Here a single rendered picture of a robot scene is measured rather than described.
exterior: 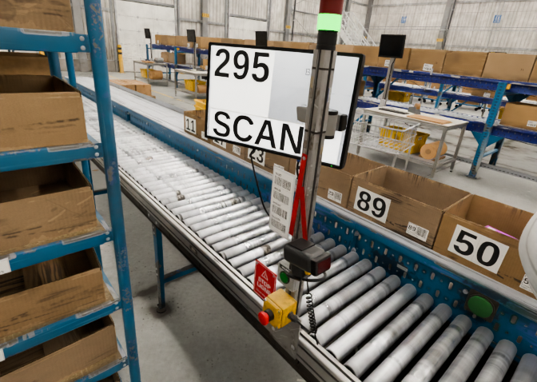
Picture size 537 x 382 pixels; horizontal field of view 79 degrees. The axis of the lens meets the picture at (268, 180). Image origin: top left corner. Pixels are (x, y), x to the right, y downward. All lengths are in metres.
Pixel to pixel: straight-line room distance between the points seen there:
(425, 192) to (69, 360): 1.45
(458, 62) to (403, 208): 4.84
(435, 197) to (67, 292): 1.42
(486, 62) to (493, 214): 4.51
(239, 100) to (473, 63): 5.22
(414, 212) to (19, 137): 1.23
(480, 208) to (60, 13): 1.51
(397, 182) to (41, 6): 1.49
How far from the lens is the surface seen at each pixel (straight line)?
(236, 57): 1.04
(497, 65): 5.92
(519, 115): 5.61
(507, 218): 1.59
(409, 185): 1.69
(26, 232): 0.82
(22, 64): 1.74
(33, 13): 0.72
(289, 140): 0.96
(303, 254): 0.82
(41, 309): 0.91
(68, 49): 0.70
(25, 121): 0.74
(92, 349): 1.05
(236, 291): 1.28
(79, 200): 0.81
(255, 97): 1.00
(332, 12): 0.77
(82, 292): 0.91
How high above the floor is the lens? 1.54
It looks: 22 degrees down
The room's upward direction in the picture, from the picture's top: 5 degrees clockwise
